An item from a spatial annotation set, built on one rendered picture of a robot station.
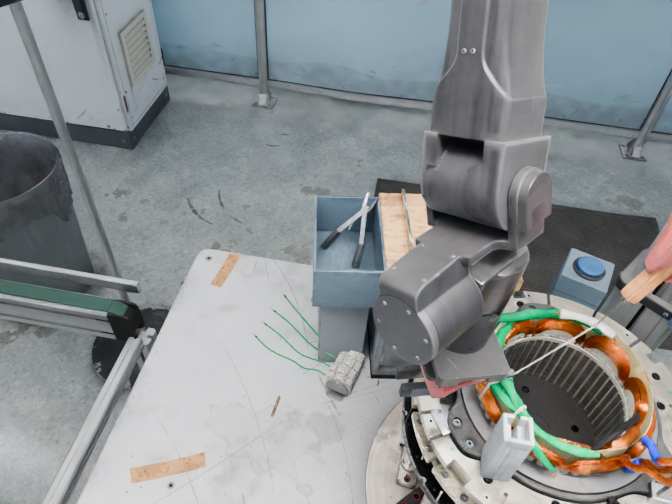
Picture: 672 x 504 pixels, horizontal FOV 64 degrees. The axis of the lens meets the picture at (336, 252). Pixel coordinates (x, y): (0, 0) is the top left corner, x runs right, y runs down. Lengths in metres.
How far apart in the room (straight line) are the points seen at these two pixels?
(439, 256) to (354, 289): 0.45
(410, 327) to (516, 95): 0.17
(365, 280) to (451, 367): 0.35
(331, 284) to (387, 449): 0.30
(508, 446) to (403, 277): 0.24
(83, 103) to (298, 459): 2.23
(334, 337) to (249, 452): 0.23
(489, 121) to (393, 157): 2.44
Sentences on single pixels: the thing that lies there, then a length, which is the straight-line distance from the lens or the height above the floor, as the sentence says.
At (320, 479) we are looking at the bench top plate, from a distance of 0.94.
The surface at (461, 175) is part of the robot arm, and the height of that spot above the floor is 1.43.
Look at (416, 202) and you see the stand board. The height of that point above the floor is 1.06.
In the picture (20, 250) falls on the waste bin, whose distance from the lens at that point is 2.00.
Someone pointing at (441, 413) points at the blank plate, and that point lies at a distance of 0.65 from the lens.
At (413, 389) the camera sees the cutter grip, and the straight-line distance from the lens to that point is 0.56.
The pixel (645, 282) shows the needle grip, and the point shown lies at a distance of 0.53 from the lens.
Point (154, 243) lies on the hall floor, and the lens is 2.38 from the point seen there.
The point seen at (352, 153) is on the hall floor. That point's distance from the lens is 2.80.
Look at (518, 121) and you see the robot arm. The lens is 0.38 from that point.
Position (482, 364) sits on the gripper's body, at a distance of 0.49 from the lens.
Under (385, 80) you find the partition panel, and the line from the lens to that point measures 2.96.
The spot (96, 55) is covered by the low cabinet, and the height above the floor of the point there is 0.49.
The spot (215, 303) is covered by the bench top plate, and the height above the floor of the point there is 0.78.
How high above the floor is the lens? 1.66
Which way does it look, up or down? 47 degrees down
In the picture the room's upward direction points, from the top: 4 degrees clockwise
